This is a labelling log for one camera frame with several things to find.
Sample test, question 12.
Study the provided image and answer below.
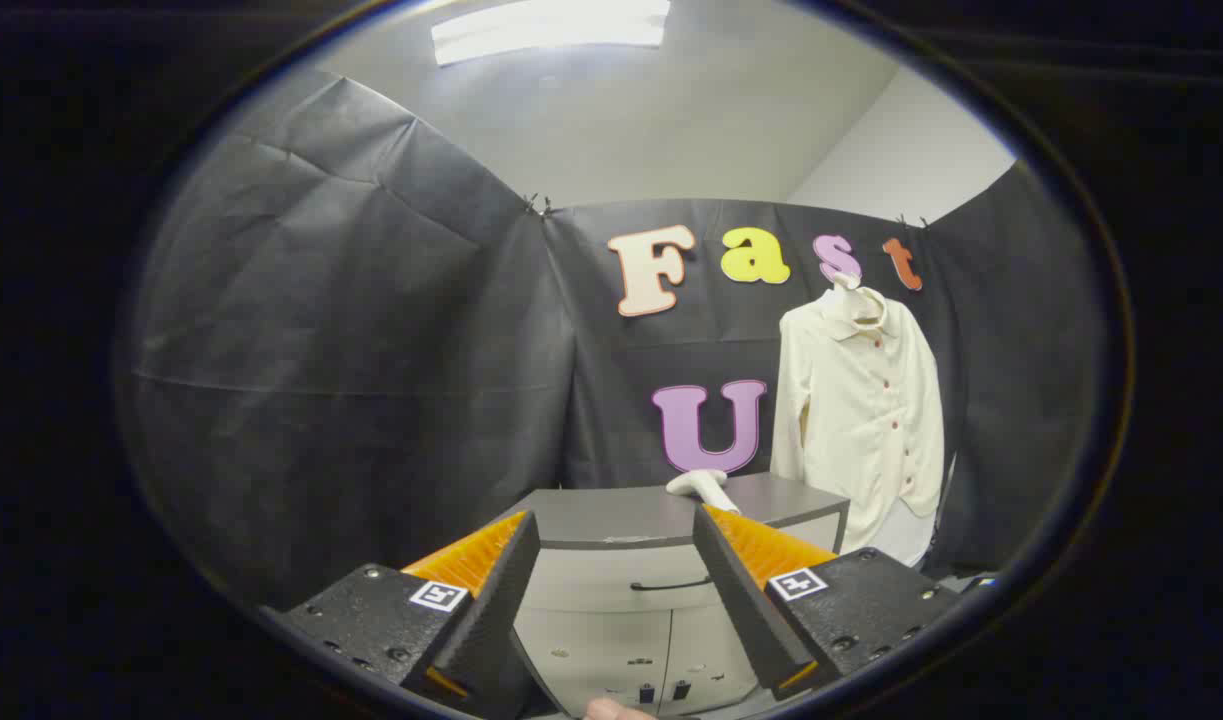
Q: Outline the cream button-up shirt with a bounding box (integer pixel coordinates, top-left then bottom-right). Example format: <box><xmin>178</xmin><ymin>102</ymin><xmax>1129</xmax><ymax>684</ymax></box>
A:
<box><xmin>770</xmin><ymin>285</ymin><xmax>947</xmax><ymax>556</ymax></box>

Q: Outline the cream white garment steamer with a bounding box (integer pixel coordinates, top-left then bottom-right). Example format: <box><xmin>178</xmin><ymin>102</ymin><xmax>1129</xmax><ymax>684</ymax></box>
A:
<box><xmin>666</xmin><ymin>469</ymin><xmax>740</xmax><ymax>514</ymax></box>

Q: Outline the white plastic hanger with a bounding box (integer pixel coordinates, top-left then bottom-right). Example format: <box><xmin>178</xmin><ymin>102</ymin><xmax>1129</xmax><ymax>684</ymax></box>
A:
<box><xmin>821</xmin><ymin>272</ymin><xmax>887</xmax><ymax>333</ymax></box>

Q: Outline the black backdrop cloth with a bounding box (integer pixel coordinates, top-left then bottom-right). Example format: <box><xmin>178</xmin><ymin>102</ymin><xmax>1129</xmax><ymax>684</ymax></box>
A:
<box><xmin>121</xmin><ymin>70</ymin><xmax>1102</xmax><ymax>611</ymax></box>

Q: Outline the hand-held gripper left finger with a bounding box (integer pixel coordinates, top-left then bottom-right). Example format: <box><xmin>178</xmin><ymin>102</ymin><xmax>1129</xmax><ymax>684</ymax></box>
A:
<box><xmin>261</xmin><ymin>510</ymin><xmax>542</xmax><ymax>720</ymax></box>

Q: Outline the grey cabinet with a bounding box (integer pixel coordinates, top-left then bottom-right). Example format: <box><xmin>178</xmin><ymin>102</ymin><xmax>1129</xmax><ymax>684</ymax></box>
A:
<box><xmin>501</xmin><ymin>472</ymin><xmax>852</xmax><ymax>719</ymax></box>

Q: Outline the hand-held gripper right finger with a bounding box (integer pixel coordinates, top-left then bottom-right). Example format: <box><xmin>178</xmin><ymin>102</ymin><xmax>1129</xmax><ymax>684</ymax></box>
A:
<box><xmin>691</xmin><ymin>503</ymin><xmax>964</xmax><ymax>701</ymax></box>

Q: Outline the ceiling light fixture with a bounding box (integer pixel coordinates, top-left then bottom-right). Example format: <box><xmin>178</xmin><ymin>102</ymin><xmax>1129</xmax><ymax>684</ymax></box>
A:
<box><xmin>431</xmin><ymin>0</ymin><xmax>672</xmax><ymax>68</ymax></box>

